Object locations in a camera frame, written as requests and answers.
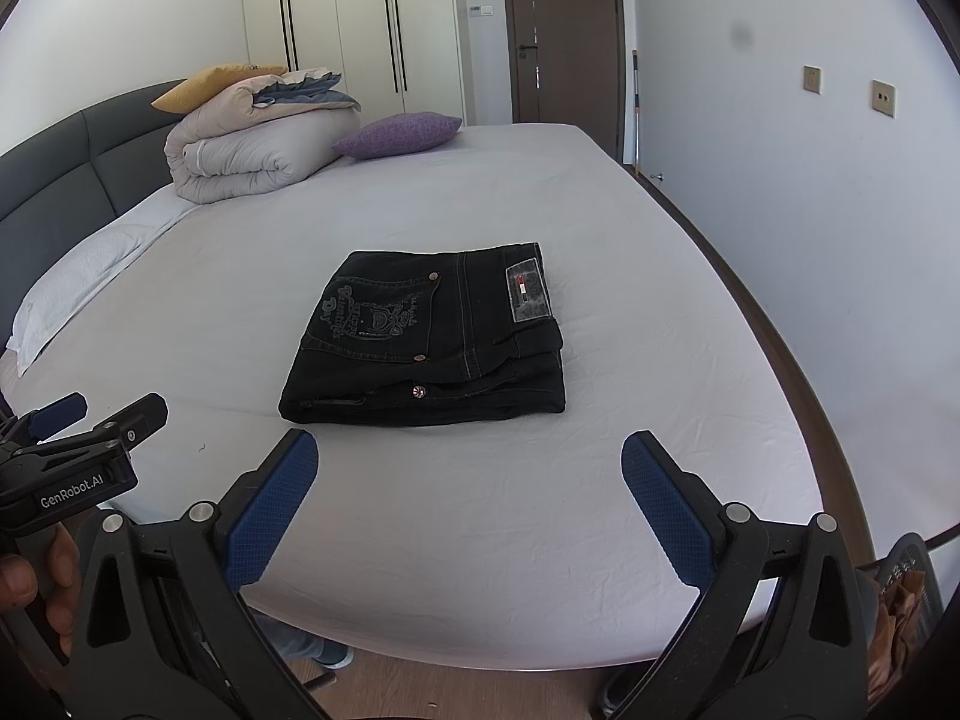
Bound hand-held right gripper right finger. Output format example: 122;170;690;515
621;430;890;720

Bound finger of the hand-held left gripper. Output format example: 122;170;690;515
11;391;89;445
45;392;170;466

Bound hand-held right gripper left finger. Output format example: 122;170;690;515
71;427;320;720

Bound black denim pants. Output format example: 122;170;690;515
279;241;567;427

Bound person's left hand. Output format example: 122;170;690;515
0;523;81;665

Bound person's leg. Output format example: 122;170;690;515
251;611;355;670

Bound flat white pillow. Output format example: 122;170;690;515
6;184;203;377

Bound grey padded headboard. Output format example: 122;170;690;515
0;79;188;350

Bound brown crumpled bag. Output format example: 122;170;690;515
881;570;929;662

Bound folded beige duvet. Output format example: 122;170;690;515
163;67;362;205

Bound yellow pillow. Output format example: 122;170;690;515
151;64;287;115

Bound bed with white sheet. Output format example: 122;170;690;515
0;124;878;672

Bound folded blue grey blanket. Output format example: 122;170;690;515
251;69;361;115

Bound purple pillow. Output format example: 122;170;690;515
332;112;463;161

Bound white wardrobe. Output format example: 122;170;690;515
240;0;466;128

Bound brown door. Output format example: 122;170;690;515
499;0;627;162

